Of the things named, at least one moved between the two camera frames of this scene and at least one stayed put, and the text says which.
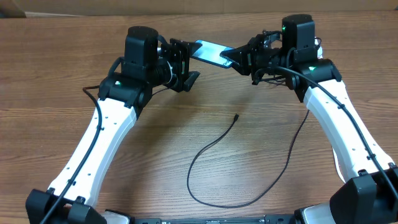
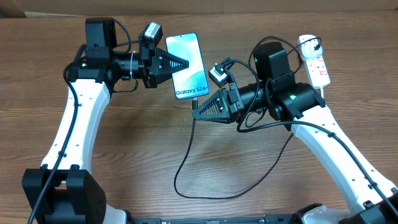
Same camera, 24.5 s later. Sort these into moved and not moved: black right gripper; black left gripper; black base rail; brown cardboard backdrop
Moved: black left gripper; black right gripper
Not moved: black base rail; brown cardboard backdrop
